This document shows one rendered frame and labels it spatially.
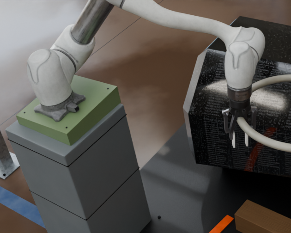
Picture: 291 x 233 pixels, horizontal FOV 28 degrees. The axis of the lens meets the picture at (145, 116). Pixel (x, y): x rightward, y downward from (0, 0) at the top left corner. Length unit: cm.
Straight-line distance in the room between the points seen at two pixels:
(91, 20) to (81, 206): 84
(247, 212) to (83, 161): 91
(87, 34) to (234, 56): 74
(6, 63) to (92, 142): 244
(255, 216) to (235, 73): 108
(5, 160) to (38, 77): 137
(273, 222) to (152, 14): 131
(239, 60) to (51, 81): 85
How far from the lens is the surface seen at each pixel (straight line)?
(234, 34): 218
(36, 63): 248
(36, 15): 552
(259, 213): 297
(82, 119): 251
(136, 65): 441
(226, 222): 310
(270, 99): 272
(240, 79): 207
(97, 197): 273
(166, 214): 318
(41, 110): 263
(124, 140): 274
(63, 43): 257
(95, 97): 260
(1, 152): 373
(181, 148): 355
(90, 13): 241
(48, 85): 249
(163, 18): 208
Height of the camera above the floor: 235
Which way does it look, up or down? 37 degrees down
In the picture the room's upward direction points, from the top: 12 degrees counter-clockwise
